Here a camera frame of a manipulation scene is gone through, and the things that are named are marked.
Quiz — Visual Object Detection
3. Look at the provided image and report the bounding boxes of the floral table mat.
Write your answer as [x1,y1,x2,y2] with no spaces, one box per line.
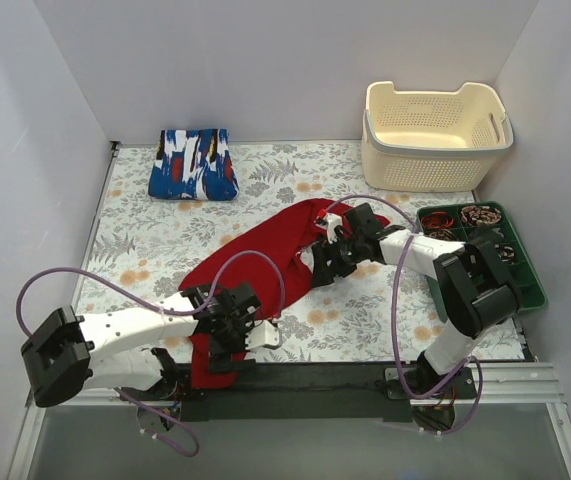
[62,140,526,365]

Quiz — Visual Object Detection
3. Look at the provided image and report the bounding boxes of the cream plastic laundry basket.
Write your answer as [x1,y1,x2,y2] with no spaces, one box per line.
[361,81,514,192]

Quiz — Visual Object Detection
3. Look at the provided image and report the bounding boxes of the blue patterned trousers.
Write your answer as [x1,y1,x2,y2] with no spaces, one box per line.
[148,129,239,201]

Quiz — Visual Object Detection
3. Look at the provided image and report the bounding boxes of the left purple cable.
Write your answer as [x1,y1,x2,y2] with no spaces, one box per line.
[15,249,286,457]

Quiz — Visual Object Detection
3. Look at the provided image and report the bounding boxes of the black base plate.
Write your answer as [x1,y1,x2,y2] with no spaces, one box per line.
[119,362,479,424]

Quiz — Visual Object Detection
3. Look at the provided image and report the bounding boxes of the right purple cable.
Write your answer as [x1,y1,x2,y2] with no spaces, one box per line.
[322,194,484,436]

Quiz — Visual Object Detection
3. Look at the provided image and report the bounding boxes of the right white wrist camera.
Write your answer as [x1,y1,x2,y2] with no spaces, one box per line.
[314,210,349,244]

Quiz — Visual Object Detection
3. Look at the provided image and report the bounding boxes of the black spotted rolled belt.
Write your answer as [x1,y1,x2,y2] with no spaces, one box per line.
[495,244,516,264]

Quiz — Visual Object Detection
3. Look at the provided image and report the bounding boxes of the brown patterned rolled belt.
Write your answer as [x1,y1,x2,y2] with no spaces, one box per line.
[460,205,502,227]

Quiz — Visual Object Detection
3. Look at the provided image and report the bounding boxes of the green compartment tray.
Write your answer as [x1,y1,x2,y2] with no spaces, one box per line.
[417,201,547,316]

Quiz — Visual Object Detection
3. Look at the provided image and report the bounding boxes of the purple cable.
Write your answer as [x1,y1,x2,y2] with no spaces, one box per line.
[15,249,286,457]
[322,194,484,436]

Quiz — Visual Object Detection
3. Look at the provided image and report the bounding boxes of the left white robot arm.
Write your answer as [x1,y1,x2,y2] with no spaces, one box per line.
[21,283,279,408]

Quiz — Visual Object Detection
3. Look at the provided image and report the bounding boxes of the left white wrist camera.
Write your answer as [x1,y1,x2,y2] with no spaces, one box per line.
[245,321,282,352]

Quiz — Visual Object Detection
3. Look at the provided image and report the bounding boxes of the red black rolled belt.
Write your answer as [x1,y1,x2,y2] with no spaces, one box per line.
[421,211,455,230]

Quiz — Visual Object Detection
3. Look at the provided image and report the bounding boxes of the aluminium rail frame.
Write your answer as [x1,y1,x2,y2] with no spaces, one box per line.
[53,362,566,406]

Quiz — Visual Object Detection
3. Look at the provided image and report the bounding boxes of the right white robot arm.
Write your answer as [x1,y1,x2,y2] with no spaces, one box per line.
[311,203,523,399]

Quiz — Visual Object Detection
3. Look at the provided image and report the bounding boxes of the dark brown rolled belt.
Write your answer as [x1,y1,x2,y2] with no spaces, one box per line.
[427,229,458,241]

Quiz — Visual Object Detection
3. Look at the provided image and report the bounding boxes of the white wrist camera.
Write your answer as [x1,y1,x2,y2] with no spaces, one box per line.
[245,321,282,352]
[314,210,349,244]

